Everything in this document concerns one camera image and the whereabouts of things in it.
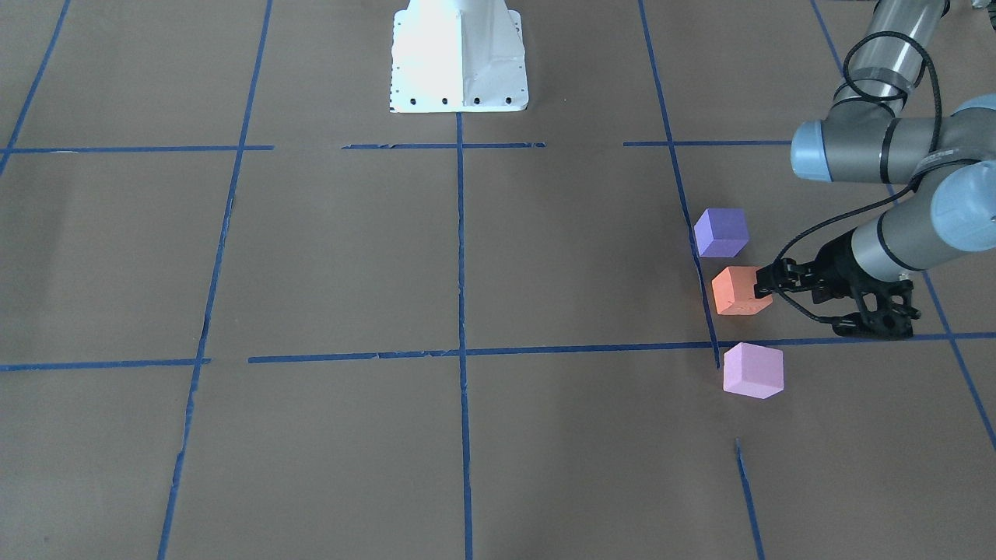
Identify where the orange foam cube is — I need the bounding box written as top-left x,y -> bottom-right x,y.
711,266 -> 774,316

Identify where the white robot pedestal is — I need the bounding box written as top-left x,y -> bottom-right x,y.
388,1 -> 530,114

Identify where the pink foam cube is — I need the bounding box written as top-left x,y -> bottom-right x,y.
722,341 -> 785,398

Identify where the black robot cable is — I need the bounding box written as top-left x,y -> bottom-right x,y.
774,30 -> 946,326

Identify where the purple foam cube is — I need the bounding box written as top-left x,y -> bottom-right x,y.
693,207 -> 751,257

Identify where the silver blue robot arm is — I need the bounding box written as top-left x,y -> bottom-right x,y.
755,1 -> 994,314

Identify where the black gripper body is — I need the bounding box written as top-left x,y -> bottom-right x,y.
801,230 -> 871,306

